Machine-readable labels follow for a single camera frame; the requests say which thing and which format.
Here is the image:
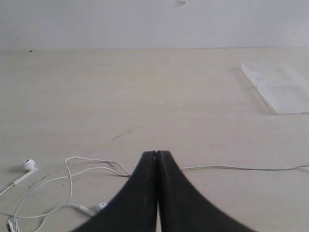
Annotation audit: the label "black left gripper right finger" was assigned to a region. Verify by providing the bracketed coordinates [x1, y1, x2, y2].
[157, 151, 253, 232]

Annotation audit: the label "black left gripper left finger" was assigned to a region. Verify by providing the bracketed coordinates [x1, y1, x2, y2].
[74, 151, 157, 232]

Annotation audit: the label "clear plastic storage box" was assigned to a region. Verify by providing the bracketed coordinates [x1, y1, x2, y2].
[240, 62, 309, 114]

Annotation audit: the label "white wired earphones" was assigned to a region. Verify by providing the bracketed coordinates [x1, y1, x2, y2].
[0, 156, 308, 232]

